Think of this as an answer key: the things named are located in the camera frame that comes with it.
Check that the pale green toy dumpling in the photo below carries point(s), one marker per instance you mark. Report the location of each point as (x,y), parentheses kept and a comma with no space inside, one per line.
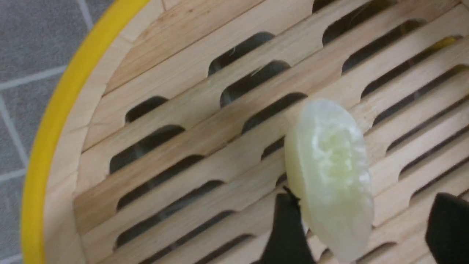
(327,169)

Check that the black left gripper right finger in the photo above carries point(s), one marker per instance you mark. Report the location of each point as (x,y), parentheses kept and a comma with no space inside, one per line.
(447,235)

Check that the grey checked tablecloth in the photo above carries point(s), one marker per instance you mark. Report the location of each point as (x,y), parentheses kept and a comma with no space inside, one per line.
(38,39)

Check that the yellow-rimmed bamboo steamer tray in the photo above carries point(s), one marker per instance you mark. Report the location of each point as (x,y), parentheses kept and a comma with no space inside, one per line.
(161,142)

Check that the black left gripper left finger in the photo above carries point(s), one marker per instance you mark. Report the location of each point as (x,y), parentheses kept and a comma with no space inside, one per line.
(287,243)

